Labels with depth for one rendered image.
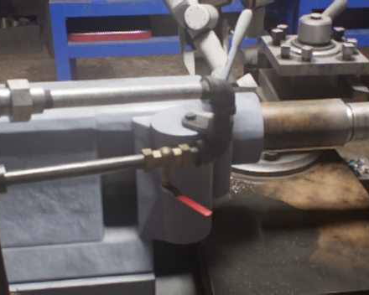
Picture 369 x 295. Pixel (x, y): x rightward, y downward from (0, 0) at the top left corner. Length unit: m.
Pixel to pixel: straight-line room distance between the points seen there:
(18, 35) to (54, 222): 3.87
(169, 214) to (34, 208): 0.19
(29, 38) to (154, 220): 3.92
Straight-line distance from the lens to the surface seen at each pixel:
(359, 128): 0.96
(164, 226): 0.84
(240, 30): 0.84
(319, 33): 1.14
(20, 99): 0.63
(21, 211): 0.87
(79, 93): 0.66
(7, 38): 4.70
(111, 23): 2.97
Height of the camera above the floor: 1.50
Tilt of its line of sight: 28 degrees down
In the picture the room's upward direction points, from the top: straight up
